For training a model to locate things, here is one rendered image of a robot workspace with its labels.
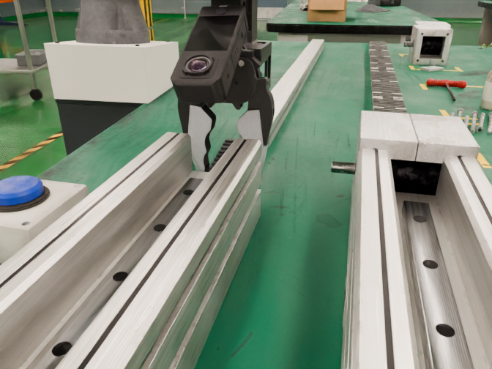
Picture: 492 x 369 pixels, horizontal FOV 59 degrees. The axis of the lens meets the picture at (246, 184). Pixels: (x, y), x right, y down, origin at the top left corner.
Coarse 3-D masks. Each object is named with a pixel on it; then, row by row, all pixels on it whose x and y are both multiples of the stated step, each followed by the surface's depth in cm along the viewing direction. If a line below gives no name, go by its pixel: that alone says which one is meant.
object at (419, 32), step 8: (416, 32) 119; (424, 32) 117; (432, 32) 116; (440, 32) 116; (448, 32) 116; (416, 40) 118; (424, 40) 120; (432, 40) 119; (440, 40) 119; (448, 40) 116; (416, 48) 119; (424, 48) 120; (432, 48) 120; (440, 48) 119; (448, 48) 117; (408, 56) 129; (416, 56) 120; (424, 56) 122; (432, 56) 122; (440, 56) 120; (416, 64) 121; (424, 64) 120; (432, 64) 120; (440, 64) 119
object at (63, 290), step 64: (128, 192) 32; (192, 192) 38; (256, 192) 43; (64, 256) 25; (128, 256) 29; (192, 256) 25; (0, 320) 21; (64, 320) 25; (128, 320) 20; (192, 320) 26
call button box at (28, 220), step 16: (48, 192) 37; (64, 192) 37; (80, 192) 38; (0, 208) 34; (16, 208) 34; (32, 208) 34; (48, 208) 34; (64, 208) 36; (0, 224) 32; (16, 224) 32; (32, 224) 32; (48, 224) 34; (0, 240) 33; (16, 240) 32; (0, 256) 34
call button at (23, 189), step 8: (16, 176) 37; (24, 176) 37; (32, 176) 37; (0, 184) 35; (8, 184) 35; (16, 184) 35; (24, 184) 35; (32, 184) 35; (40, 184) 36; (0, 192) 34; (8, 192) 34; (16, 192) 34; (24, 192) 34; (32, 192) 35; (40, 192) 36; (0, 200) 34; (8, 200) 34; (16, 200) 34; (24, 200) 34
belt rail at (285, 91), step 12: (312, 48) 128; (300, 60) 110; (312, 60) 112; (288, 72) 96; (300, 72) 96; (276, 84) 86; (288, 84) 86; (300, 84) 94; (276, 96) 78; (288, 96) 78; (276, 108) 71; (288, 108) 79; (276, 120) 67; (276, 132) 68
